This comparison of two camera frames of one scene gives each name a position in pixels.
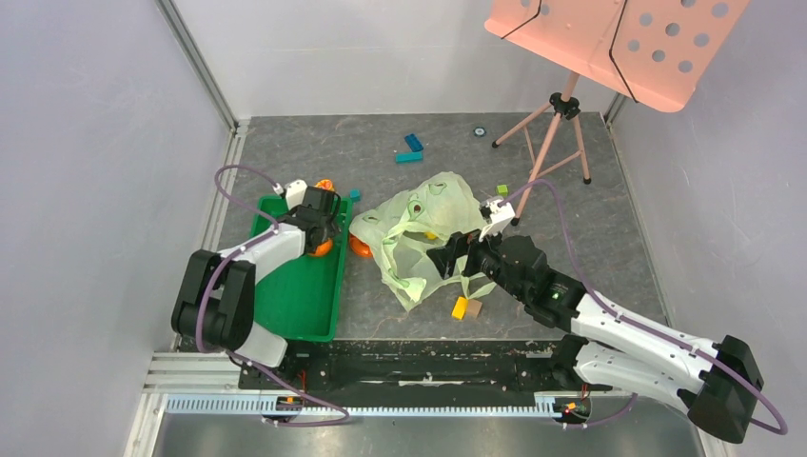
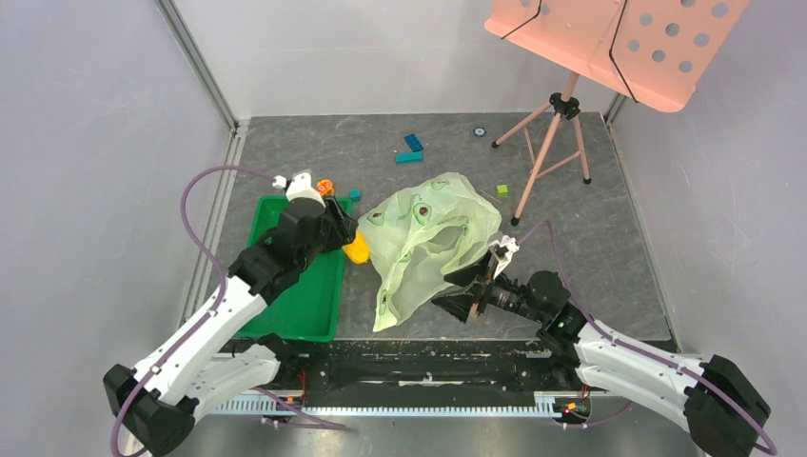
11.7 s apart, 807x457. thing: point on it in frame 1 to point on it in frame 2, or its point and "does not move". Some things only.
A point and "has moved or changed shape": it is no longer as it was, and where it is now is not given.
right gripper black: (466, 257) to (475, 300)
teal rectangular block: (409, 157) does not move
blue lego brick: (413, 143) does not move
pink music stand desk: (654, 51) does not move
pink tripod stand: (566, 104) does not move
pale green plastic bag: (401, 234) has moved or changed shape
